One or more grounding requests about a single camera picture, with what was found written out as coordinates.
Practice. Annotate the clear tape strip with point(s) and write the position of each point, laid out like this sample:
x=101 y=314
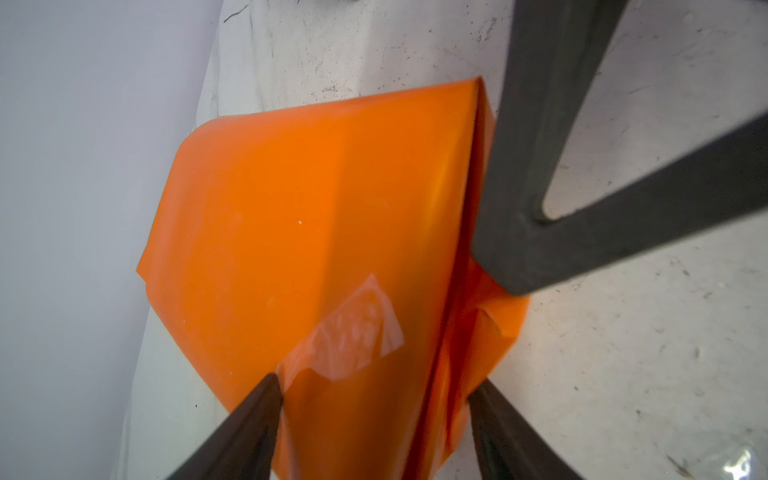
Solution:
x=362 y=329

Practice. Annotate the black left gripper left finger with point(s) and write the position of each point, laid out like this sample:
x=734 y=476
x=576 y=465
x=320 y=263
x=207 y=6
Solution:
x=242 y=447

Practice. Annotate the orange wrapping paper sheet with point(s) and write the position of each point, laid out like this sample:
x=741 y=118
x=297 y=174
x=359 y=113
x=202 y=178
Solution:
x=269 y=221

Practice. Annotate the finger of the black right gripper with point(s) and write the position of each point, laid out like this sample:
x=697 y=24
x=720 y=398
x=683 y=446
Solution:
x=555 y=49

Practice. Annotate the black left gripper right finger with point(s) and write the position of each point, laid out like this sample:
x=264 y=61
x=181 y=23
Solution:
x=506 y=445

